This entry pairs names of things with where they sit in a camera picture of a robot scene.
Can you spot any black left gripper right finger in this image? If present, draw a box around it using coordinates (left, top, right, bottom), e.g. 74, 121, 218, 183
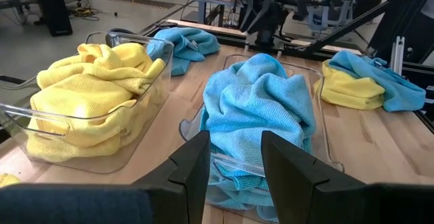
261, 131, 434, 224

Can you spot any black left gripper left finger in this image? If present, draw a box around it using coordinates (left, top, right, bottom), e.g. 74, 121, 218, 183
0, 130, 211, 224

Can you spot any yellow microfiber towel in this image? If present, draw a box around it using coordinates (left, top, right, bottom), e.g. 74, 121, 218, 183
36, 42, 167, 94
26, 94, 163, 164
28, 73, 160, 140
0, 172, 22, 188
313, 60, 387, 111

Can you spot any clear plastic basket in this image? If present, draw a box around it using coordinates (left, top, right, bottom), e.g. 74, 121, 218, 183
0, 31, 176, 174
178, 53, 345, 224

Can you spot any dark round table-edge device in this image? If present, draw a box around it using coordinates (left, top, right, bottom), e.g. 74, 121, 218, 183
104, 28, 136, 48

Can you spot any black computer tower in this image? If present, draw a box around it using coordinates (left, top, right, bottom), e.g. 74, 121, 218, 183
33, 0, 74, 37

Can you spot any silver aluminium bracket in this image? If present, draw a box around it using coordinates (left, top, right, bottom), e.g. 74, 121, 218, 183
389, 35, 406, 76

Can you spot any yellow floor cable bundle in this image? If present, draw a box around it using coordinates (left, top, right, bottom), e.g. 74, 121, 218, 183
67, 6, 101, 22

